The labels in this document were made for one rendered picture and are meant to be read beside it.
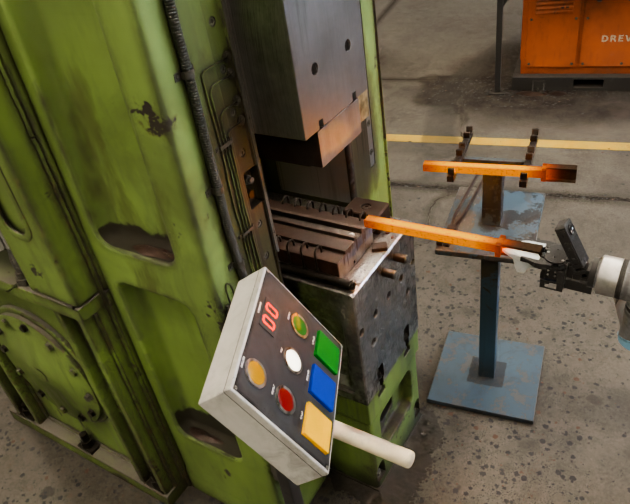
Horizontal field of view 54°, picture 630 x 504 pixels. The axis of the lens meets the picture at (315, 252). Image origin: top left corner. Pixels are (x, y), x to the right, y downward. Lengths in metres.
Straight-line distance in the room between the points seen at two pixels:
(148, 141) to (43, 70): 0.33
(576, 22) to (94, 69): 3.97
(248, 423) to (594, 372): 1.85
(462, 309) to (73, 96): 2.00
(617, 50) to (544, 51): 0.48
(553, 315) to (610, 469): 0.78
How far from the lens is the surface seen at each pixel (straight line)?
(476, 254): 2.02
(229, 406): 1.12
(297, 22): 1.36
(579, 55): 5.06
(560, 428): 2.55
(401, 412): 2.35
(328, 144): 1.51
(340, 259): 1.67
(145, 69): 1.25
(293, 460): 1.22
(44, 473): 2.81
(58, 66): 1.56
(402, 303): 1.99
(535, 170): 1.91
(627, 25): 4.99
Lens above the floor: 1.98
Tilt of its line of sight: 36 degrees down
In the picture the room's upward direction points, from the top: 10 degrees counter-clockwise
